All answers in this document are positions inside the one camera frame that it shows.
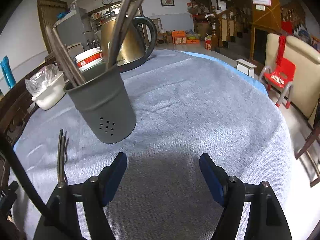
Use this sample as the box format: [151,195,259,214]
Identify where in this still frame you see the dark chopstick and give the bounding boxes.
[45,25,77,87]
[120,0,144,45]
[106,0,131,70]
[52,28,86,86]
[57,129,65,188]
[61,131,68,184]

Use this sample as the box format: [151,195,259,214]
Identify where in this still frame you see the grey towel table cloth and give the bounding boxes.
[15,50,293,239]

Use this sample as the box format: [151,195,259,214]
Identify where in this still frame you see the grey utensil holder cup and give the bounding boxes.
[64,62,136,144]

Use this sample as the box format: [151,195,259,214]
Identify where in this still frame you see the blue round table cover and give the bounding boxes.
[182,51,268,96]

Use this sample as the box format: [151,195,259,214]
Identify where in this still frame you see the dark chopstick upright in cup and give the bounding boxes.
[52,28,86,86]

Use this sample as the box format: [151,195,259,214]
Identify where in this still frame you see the white pot with plastic bag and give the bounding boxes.
[25,64,66,111]

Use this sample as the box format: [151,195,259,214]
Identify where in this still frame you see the blue thermos flask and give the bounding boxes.
[1,56,16,89]

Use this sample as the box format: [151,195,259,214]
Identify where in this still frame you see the small white stool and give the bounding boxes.
[236,59,256,78]

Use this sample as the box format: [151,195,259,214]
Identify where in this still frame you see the red plastic child chair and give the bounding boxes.
[258,58,296,109]

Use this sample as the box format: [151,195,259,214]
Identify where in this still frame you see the beige sofa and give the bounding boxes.
[265,33,319,119]

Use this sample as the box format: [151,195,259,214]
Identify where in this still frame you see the stacked red white bowls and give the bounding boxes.
[75,47,104,72]

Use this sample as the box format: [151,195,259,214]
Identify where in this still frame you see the bronze electric kettle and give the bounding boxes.
[100,16,157,73]

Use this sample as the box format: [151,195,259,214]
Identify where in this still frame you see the white chest freezer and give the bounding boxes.
[67,42,84,59]

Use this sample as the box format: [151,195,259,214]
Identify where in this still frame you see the orange cardboard box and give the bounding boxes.
[171,30,187,45]

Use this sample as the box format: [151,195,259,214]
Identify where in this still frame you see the grey refrigerator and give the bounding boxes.
[54,7,95,50]

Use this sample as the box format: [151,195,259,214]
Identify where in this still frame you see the dark chopstick leaning in cup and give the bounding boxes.
[45,25,77,87]

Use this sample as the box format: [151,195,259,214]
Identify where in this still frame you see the black cable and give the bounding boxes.
[0,134,81,240]

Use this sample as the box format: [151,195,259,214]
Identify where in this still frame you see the wooden chair by wall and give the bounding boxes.
[152,18,169,44]

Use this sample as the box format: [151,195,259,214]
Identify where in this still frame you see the round wall clock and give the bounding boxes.
[101,0,113,5]

